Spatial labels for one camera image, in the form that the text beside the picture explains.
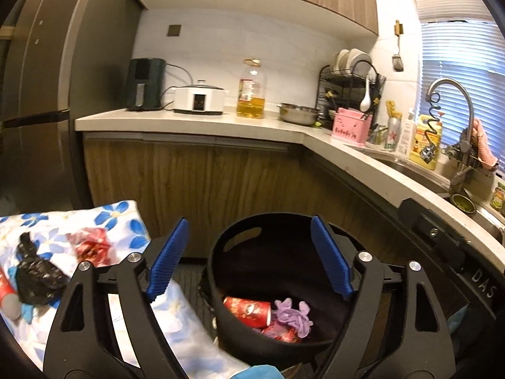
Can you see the steel basin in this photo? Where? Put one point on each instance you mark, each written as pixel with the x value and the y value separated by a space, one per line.
pixel 298 114

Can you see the blue floral tablecloth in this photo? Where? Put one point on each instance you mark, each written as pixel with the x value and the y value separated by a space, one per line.
pixel 189 323

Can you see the yellow dish soap bottle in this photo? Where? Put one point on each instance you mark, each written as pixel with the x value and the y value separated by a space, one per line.
pixel 424 150

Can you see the grey refrigerator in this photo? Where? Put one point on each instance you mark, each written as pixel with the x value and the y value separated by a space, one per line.
pixel 39 87

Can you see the person's left hand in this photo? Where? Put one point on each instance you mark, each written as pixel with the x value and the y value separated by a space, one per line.
pixel 258 373

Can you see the green labelled jar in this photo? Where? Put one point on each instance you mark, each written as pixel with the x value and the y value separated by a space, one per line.
pixel 499 197

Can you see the pink utensil holder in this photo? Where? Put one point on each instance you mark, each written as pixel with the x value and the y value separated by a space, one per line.
pixel 349 128

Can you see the cooking oil bottle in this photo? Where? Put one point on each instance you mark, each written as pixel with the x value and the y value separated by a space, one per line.
pixel 251 98

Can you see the person's right hand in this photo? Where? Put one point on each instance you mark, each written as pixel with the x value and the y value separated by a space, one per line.
pixel 459 316

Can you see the white rice cooker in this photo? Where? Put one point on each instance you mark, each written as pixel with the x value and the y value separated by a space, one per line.
pixel 199 100

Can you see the black chopsticks bundle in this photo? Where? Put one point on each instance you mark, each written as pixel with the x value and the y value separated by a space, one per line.
pixel 380 87

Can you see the wooden kitchen counter cabinet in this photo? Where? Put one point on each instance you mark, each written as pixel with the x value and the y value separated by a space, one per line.
pixel 197 173

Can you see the hanging metal spatula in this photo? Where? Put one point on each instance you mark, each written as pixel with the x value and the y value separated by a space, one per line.
pixel 397 63

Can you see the window blinds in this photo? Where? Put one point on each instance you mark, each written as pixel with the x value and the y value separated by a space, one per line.
pixel 457 55

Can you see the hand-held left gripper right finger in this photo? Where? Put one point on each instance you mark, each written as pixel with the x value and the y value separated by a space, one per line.
pixel 331 256

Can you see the pink cloth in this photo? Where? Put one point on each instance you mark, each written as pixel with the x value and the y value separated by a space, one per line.
pixel 483 142

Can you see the small red printed wrapper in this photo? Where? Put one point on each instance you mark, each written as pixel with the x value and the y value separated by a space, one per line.
pixel 90 246

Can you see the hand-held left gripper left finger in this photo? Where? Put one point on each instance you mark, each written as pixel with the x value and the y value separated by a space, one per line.
pixel 167 260

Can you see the steel faucet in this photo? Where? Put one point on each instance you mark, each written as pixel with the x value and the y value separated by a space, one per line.
pixel 449 81

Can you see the dark wall outlet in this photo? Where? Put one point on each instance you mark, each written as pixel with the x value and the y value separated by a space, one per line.
pixel 174 30

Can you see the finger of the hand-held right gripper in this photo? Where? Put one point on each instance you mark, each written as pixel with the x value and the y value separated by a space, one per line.
pixel 430 233

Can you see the white plate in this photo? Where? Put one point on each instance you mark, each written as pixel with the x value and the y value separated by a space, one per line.
pixel 361 59
pixel 340 59

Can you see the white spoon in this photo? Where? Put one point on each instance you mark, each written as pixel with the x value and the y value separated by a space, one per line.
pixel 365 102

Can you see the green labelled can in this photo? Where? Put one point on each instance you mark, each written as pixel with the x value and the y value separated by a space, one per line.
pixel 391 136

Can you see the black dish rack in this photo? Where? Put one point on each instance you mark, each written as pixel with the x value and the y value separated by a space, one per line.
pixel 335 87

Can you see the white plastic bottle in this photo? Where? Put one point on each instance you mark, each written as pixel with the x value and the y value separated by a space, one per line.
pixel 405 138

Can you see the steel sink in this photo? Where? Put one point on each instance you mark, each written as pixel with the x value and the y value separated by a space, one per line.
pixel 414 171

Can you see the purple glove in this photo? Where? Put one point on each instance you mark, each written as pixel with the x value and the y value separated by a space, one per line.
pixel 294 316

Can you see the black air fryer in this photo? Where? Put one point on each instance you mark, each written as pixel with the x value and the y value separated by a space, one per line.
pixel 144 83

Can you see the red paper cup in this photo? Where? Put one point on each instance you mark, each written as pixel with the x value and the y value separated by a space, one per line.
pixel 8 292
pixel 246 312

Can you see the black trash bin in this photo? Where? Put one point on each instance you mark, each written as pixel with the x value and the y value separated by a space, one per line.
pixel 276 268

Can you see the black plastic bag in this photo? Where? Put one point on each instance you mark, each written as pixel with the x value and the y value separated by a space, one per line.
pixel 37 276

